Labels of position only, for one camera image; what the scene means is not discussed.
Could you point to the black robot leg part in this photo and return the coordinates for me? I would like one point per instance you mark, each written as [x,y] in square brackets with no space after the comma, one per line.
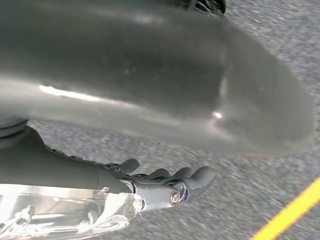
[207,6]

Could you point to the clear plastic tape wrap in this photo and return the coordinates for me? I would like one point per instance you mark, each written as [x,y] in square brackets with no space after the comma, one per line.
[62,215]

